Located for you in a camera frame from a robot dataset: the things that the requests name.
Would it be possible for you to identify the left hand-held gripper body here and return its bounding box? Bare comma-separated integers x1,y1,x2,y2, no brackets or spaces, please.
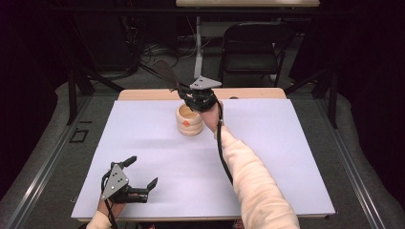
100,162,150,205

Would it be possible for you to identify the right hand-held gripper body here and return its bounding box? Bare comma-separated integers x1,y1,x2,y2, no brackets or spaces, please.
181,75,223,114

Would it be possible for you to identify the cream ribbed cup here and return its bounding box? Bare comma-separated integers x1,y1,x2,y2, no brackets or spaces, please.
175,103,204,137

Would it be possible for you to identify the black plastic spatula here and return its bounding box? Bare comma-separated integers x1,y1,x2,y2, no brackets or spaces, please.
154,59,191,94

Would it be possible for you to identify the person's right hand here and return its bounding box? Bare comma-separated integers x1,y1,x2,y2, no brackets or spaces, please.
200,101,224,134

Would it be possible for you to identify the person's left hand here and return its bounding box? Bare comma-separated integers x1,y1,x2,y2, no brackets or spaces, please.
96,199,126,219

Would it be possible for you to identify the white table mat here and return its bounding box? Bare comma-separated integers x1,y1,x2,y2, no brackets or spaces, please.
70,98,337,220

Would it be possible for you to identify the wooden table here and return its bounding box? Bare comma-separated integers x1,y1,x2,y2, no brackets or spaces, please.
75,87,332,223

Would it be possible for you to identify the black folding chair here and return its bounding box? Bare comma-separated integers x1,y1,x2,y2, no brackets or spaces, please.
218,21,295,89

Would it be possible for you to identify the white desk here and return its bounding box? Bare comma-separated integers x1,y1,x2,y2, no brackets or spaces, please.
175,0,321,82

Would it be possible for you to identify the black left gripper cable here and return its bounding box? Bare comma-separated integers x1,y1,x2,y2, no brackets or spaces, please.
100,171,119,229

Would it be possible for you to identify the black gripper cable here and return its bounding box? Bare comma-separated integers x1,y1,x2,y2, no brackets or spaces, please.
215,98,235,186
100,171,119,229

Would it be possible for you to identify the bundle of floor cables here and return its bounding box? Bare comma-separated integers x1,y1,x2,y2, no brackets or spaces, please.
139,37,199,90

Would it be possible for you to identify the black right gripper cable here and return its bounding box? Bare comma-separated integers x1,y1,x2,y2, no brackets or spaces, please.
215,98,235,186

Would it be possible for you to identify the aluminium floor rail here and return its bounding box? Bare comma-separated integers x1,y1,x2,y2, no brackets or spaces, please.
317,94,388,229
0,94,94,229

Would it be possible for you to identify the black metal frame stand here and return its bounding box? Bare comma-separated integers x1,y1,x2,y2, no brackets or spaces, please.
283,68,339,130
65,12,126,127

